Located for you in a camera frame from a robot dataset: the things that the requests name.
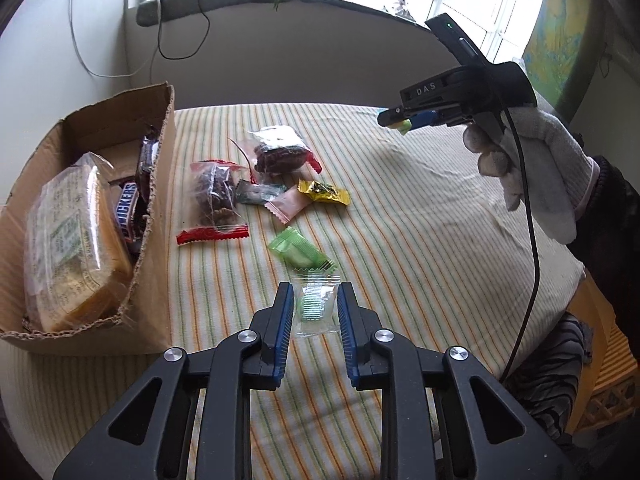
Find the brown cardboard box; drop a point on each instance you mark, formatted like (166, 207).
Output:
(155, 270)

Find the bagged sliced bread loaf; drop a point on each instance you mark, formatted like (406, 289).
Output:
(70, 250)

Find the yellow candy packet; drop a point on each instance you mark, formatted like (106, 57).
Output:
(322, 191)

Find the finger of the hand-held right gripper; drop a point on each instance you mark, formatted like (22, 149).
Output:
(387, 116)
(422, 119)

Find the person's right forearm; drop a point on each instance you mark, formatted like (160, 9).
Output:
(610, 220)

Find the clear date packet red ends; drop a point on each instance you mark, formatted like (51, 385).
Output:
(277, 157)
(215, 195)

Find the small white figurine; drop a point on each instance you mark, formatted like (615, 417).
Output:
(402, 5)

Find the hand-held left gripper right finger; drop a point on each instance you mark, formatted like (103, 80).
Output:
(345, 330)

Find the zebra print cloth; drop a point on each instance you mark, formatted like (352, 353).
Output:
(555, 370)

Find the green candy packet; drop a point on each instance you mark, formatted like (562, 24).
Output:
(295, 250)

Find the clear mint candy packet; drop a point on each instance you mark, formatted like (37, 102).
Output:
(315, 305)

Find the small yellow green candy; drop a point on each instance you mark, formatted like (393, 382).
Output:
(403, 126)

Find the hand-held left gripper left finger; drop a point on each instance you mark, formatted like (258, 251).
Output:
(285, 320)

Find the yellow blue wall poster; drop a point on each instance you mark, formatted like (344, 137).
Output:
(555, 25)

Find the person's right hand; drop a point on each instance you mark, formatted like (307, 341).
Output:
(545, 160)

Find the grey candy packet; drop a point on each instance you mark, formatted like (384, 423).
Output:
(255, 192)

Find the pink candy packet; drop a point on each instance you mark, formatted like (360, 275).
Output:
(287, 205)

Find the dark stone window sill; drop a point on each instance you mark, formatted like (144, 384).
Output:
(225, 2)

